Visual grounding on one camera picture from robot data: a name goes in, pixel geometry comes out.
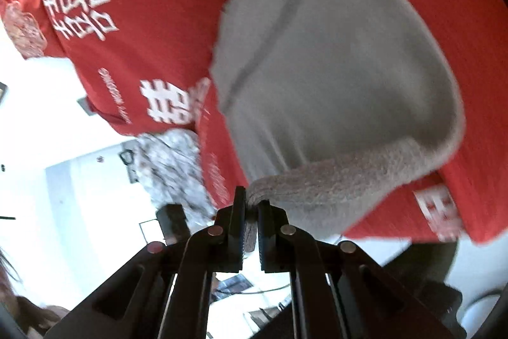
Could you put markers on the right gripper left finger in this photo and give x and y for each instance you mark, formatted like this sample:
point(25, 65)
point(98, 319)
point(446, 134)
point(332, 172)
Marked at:
point(163, 291)

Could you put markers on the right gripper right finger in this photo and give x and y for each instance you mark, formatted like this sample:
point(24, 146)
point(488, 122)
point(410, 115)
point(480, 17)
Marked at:
point(337, 291)

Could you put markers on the grey knit sweater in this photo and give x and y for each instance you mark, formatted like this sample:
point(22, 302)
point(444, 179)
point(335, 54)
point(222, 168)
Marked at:
point(333, 104)

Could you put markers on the red back cushion white print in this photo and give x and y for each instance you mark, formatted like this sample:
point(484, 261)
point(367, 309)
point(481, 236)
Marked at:
point(143, 63)

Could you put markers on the red seat cushion white print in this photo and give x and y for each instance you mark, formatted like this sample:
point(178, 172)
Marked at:
point(469, 191)

